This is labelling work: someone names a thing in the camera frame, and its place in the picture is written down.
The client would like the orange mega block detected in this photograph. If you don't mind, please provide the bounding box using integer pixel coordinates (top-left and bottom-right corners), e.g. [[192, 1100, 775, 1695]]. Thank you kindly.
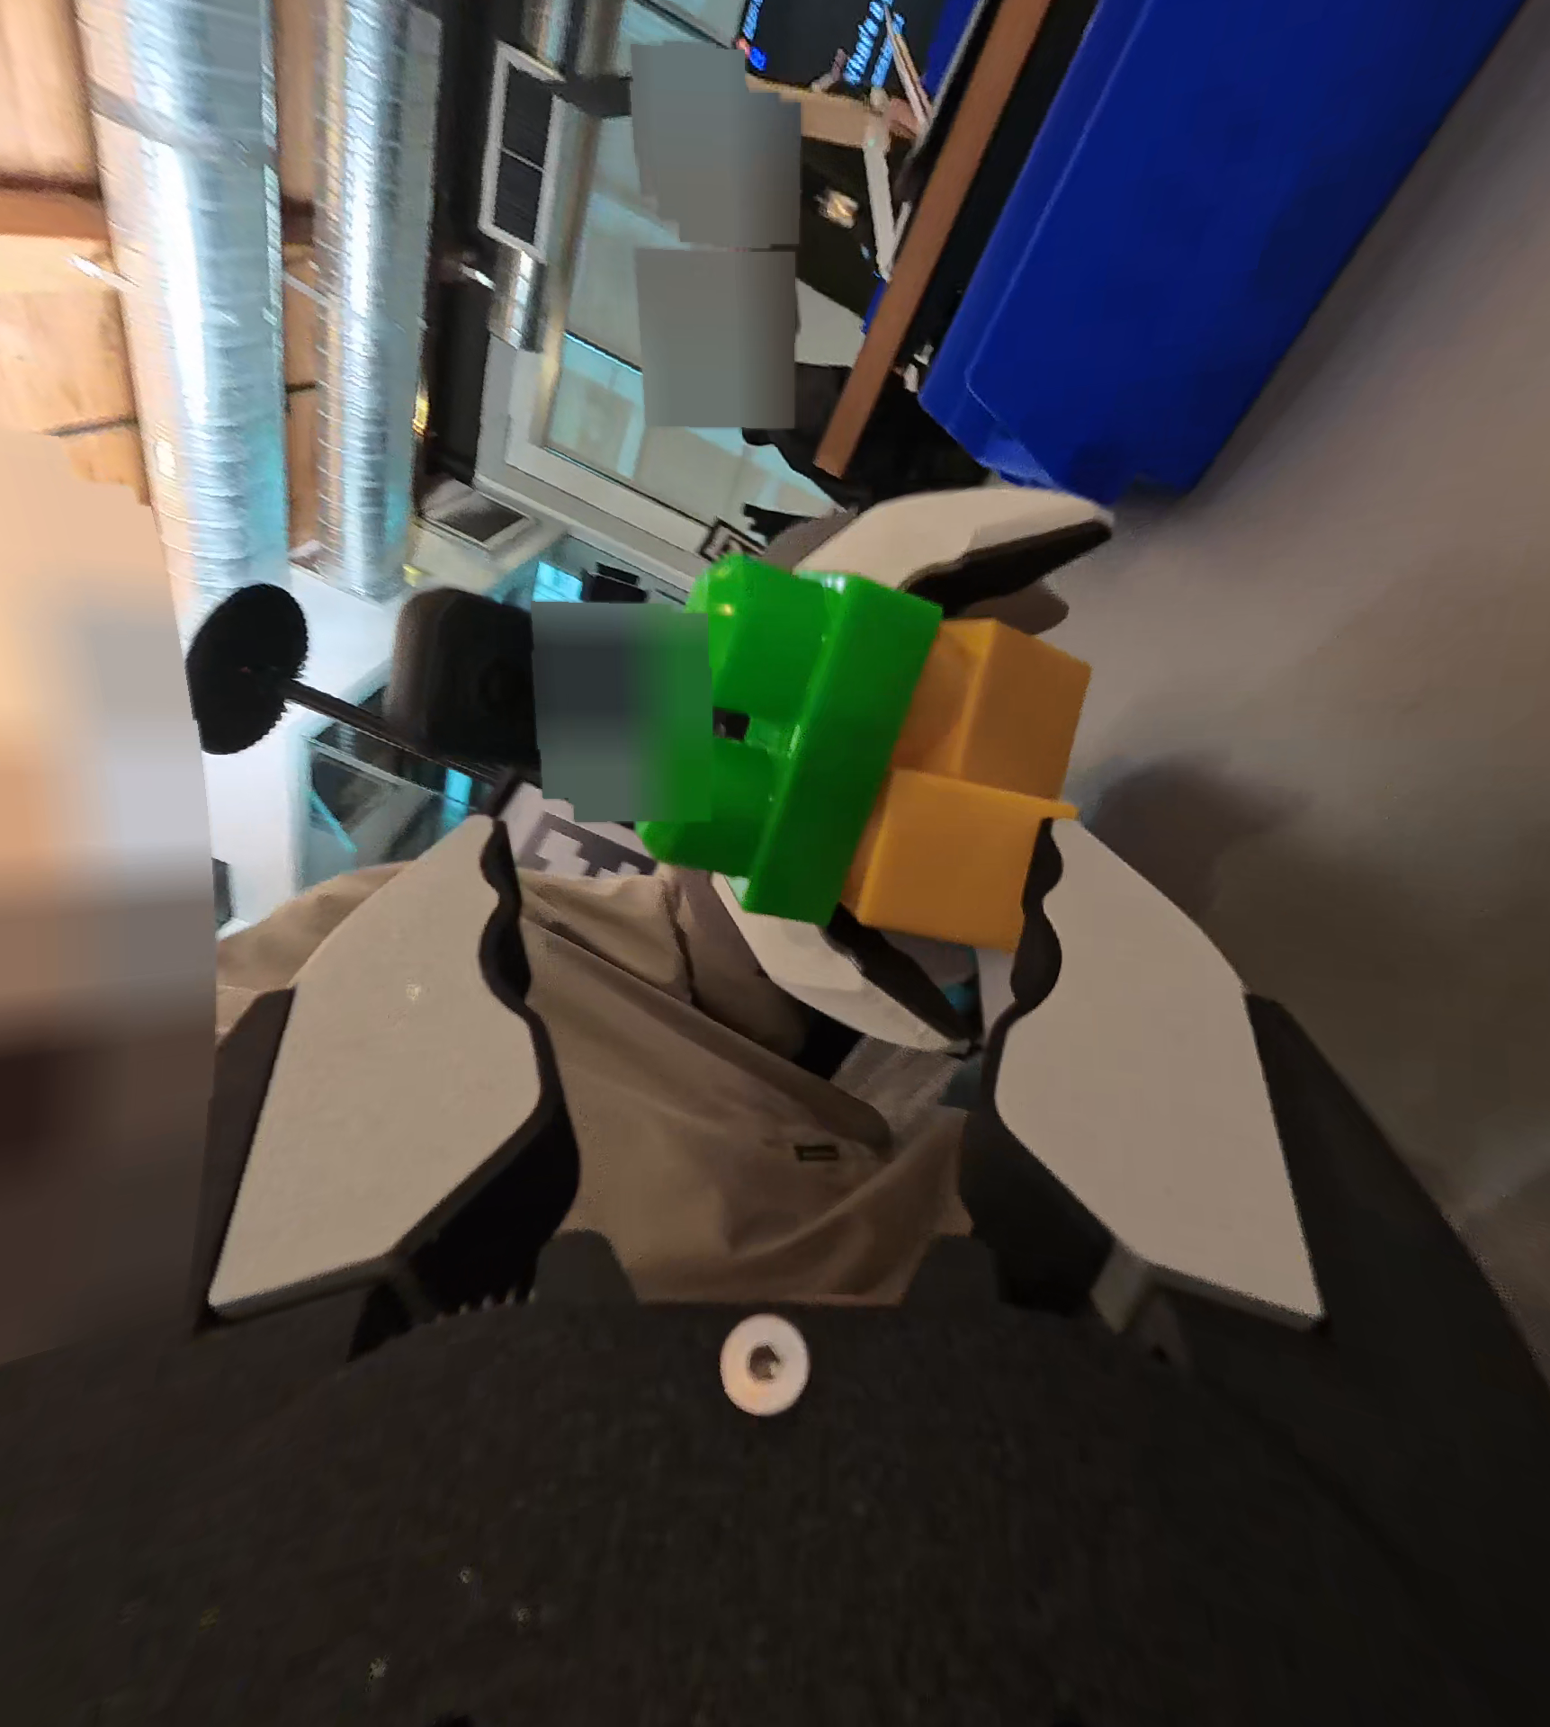
[[908, 616, 1097, 806], [839, 767, 1080, 956]]

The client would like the person's beige jacket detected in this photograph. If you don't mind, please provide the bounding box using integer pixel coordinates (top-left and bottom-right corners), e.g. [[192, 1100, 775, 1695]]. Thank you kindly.
[[208, 805, 998, 1330]]

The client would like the green mega block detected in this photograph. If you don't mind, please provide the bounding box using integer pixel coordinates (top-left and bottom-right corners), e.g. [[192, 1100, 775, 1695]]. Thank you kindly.
[[633, 551, 946, 923]]

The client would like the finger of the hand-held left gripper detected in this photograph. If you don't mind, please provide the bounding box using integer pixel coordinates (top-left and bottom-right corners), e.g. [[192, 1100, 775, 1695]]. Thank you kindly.
[[759, 905, 998, 1058], [786, 486, 1118, 616]]

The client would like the dark display screen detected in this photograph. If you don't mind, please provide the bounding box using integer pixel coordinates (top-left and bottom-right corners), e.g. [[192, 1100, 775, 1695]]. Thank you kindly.
[[732, 0, 917, 89]]

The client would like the silver ventilation duct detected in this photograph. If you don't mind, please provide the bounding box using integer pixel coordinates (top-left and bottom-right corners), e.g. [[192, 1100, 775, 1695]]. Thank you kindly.
[[311, 0, 447, 605], [106, 0, 296, 639]]

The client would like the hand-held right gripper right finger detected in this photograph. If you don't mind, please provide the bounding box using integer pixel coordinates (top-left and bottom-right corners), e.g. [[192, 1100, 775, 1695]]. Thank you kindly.
[[958, 810, 1329, 1330]]

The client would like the wooden table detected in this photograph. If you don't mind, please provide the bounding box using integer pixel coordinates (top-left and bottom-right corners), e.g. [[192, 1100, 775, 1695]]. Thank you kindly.
[[807, 0, 1062, 486]]

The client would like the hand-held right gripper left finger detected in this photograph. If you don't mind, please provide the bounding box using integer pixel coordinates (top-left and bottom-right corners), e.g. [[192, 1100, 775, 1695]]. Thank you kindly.
[[203, 819, 579, 1324]]

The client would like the blue storage bin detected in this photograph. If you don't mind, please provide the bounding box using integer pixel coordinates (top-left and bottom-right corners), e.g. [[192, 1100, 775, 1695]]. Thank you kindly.
[[915, 0, 1534, 510]]

